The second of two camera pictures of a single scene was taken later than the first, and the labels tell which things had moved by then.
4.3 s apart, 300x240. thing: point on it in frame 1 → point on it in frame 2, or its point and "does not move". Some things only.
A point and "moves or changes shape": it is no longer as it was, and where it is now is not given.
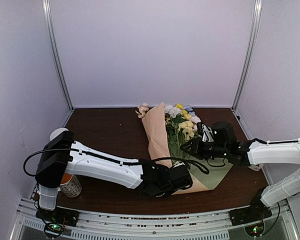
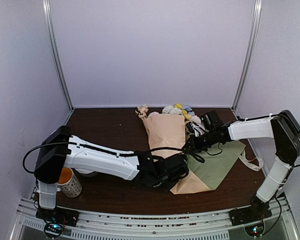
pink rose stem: x=195 y=120 does not move
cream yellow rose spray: x=186 y=128 → x=154 y=114
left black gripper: x=170 y=193 → x=170 y=186
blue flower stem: x=188 y=108 does not move
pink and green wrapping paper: x=205 y=176 moves or changes shape
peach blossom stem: x=143 y=109 does not move
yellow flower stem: x=184 y=113 does not move
